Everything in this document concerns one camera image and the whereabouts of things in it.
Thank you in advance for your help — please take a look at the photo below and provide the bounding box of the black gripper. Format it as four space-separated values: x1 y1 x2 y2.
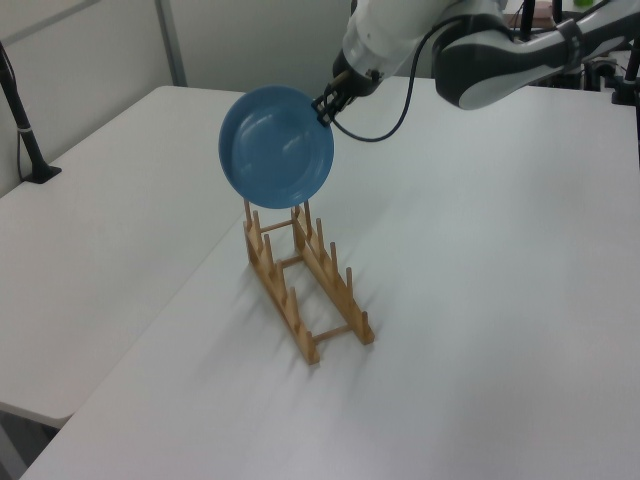
311 48 386 127

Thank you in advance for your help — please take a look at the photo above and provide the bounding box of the blue round plate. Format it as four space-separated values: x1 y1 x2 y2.
218 84 336 211

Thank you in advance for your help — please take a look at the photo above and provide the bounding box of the wooden plate rack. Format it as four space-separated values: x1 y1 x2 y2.
241 196 376 366

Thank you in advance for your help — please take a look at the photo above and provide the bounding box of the black tripod stand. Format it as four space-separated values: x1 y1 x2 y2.
610 38 640 105

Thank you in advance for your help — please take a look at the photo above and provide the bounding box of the black pole stand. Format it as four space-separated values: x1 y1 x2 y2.
0 39 64 184

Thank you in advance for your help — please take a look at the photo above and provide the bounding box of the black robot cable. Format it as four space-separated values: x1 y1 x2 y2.
331 18 454 144

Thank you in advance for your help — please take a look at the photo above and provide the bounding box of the black stand post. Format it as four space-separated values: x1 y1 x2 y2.
518 0 540 42

